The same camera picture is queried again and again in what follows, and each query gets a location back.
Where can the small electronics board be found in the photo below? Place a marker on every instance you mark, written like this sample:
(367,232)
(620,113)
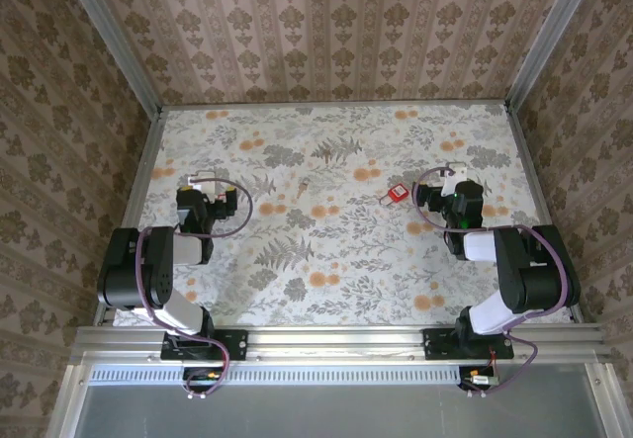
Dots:
(200,374)
(477,381)

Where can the aluminium mounting rail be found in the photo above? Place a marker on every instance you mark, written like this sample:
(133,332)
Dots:
(336,341)

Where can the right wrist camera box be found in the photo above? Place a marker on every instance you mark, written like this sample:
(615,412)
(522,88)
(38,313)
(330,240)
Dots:
(457,171)

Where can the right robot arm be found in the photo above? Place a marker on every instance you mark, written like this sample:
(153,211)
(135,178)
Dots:
(524,280)

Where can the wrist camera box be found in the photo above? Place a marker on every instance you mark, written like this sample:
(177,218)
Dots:
(205,181)
(457,171)

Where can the grey metal panel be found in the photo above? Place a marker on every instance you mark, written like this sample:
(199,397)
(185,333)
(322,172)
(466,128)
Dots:
(321,413)

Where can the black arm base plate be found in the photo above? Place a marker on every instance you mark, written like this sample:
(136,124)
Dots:
(237,344)
(435,344)

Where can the floral tablecloth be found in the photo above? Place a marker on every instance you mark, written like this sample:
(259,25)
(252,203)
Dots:
(346,285)

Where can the aluminium table side rail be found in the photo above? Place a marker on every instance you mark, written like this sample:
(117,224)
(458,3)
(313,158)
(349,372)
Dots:
(131,220)
(543,210)

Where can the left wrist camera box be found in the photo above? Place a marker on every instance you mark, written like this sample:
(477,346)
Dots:
(205,181)

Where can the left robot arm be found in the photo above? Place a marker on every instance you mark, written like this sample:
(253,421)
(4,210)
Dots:
(163,280)

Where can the aluminium frame post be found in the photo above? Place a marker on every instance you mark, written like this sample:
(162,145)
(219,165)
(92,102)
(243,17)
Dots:
(116,37)
(549,37)

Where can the aluminium table rear rail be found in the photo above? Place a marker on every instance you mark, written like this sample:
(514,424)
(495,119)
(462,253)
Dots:
(336,105)

